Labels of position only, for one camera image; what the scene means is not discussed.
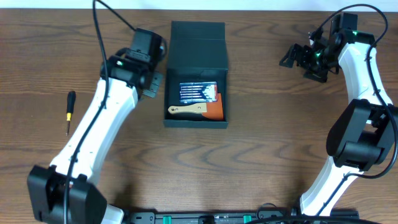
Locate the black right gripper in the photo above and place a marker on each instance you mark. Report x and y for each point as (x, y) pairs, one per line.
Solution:
(305, 51)

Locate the dark green open box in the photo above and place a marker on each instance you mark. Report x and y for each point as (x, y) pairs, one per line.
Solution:
(197, 54)

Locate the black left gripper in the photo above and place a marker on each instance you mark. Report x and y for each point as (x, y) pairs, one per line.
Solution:
(152, 84)

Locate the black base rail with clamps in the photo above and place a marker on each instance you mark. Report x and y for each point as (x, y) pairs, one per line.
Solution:
(266, 213)

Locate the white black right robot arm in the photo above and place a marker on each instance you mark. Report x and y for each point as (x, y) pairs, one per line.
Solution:
(363, 141)

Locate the black yellow screwdriver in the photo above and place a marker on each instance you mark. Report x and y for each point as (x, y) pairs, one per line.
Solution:
(70, 109)

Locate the orange scraper with wooden handle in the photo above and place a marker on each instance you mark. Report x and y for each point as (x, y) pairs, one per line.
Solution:
(210, 110)

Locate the blue precision screwdriver set case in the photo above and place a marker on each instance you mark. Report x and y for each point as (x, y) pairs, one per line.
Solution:
(198, 92)

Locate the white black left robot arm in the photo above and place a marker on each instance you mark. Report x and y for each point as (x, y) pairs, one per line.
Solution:
(66, 191)

